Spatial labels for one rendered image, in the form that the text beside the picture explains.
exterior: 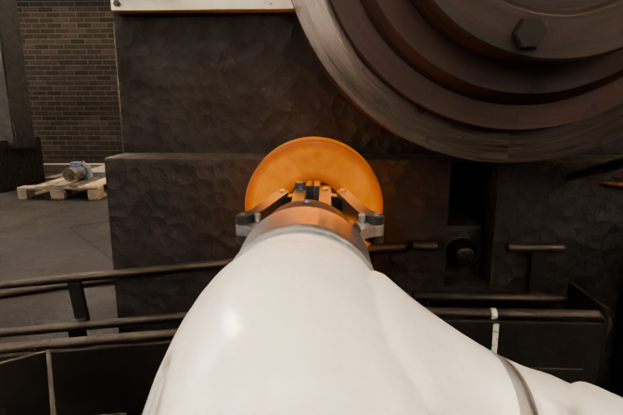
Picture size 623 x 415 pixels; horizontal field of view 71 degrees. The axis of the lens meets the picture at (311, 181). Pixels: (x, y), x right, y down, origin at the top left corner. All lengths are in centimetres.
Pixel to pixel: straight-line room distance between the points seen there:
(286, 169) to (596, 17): 31
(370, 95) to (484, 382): 33
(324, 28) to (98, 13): 706
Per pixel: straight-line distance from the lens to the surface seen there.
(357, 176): 48
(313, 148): 47
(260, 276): 17
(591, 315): 59
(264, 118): 61
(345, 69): 46
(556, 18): 42
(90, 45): 749
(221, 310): 16
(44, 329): 70
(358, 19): 45
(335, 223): 26
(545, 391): 22
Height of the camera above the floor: 94
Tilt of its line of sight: 10 degrees down
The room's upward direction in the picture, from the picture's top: straight up
